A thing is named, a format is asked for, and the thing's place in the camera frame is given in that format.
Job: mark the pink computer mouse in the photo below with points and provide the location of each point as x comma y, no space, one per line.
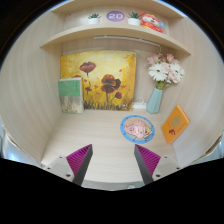
140,129

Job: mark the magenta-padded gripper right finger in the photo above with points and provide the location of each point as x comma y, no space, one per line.
148,161

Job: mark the white power strip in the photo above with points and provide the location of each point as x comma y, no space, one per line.
139,106

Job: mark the round blue-rimmed cartoon mouse pad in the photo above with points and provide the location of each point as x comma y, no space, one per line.
126,133

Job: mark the pink and white flower bouquet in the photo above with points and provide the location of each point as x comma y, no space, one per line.
165,71

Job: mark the pale teal vase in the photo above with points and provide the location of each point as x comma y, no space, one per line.
154,101

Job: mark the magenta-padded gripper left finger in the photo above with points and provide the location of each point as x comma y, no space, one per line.
79,161

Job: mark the orange book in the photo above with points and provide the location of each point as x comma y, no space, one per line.
175,124

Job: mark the wooden shelf with ornaments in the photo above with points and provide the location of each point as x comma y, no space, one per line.
113,31

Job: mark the yellow poppy flower painting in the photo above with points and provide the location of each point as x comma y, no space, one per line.
110,66

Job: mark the green book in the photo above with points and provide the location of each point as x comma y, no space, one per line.
70,95

